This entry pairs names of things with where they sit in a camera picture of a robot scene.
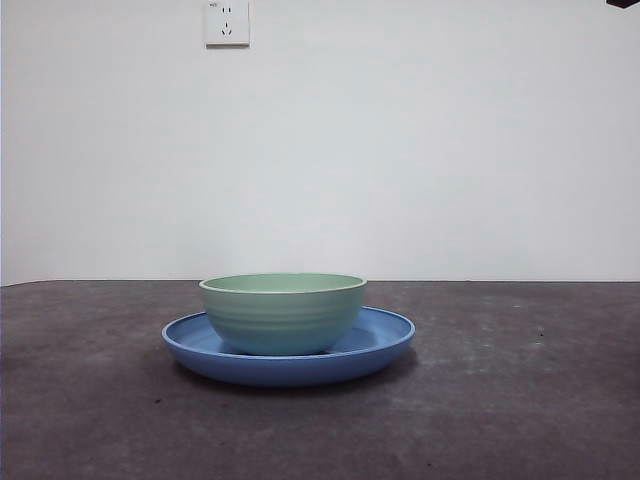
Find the green ribbed bowl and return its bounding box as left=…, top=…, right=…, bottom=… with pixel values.
left=198, top=272, right=368, bottom=356

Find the blue round plate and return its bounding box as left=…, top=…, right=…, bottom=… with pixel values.
left=160, top=305, right=416, bottom=388

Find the white wall socket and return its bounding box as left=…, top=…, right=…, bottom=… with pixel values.
left=204, top=0, right=250, bottom=49

